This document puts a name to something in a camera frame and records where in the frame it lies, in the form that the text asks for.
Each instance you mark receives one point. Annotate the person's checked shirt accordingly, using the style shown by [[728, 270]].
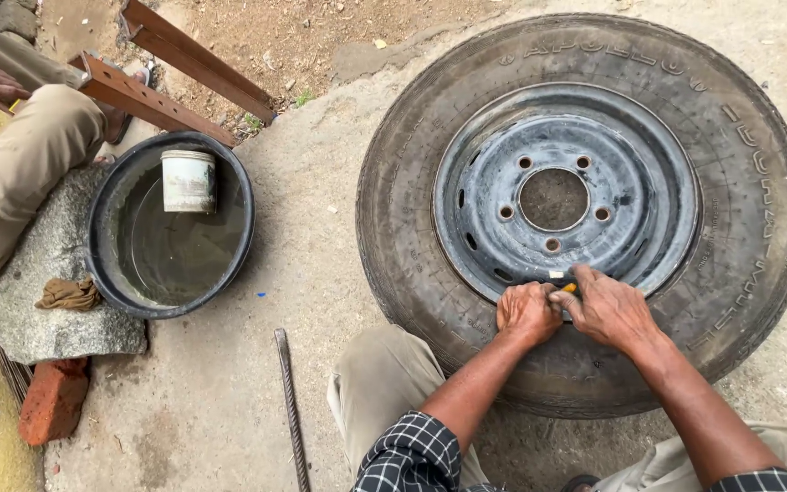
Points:
[[414, 454]]

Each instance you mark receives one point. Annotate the person's right hand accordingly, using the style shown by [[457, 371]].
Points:
[[611, 313]]

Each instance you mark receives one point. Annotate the person's left hand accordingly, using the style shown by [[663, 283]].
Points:
[[524, 318]]

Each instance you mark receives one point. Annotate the worn black rubber tyre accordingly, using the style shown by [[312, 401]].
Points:
[[742, 205]]

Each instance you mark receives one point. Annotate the black water tub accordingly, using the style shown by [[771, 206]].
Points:
[[175, 266]]

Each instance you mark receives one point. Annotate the ribbed steel rod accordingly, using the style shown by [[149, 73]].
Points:
[[292, 410]]

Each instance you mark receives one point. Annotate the white plastic container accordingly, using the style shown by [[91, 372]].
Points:
[[188, 181]]

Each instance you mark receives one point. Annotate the person's black sandal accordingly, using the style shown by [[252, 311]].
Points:
[[579, 484]]

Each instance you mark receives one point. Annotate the brown rag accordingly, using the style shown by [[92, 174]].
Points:
[[69, 295]]

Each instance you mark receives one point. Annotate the small yellow valve tool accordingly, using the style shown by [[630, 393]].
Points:
[[569, 288]]

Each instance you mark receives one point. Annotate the person's beige trousers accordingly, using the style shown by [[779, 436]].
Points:
[[380, 382]]

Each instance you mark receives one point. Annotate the rusty metal angle beam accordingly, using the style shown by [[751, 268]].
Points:
[[195, 58], [147, 102]]

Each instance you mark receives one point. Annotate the grey granite stone slab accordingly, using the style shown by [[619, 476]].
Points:
[[52, 253]]

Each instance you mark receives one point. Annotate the red brick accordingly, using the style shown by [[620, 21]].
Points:
[[55, 400]]

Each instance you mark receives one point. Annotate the grey rocks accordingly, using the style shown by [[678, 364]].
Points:
[[7, 17]]

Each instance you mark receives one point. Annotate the grey steel wheel rim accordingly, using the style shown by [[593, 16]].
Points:
[[489, 225]]

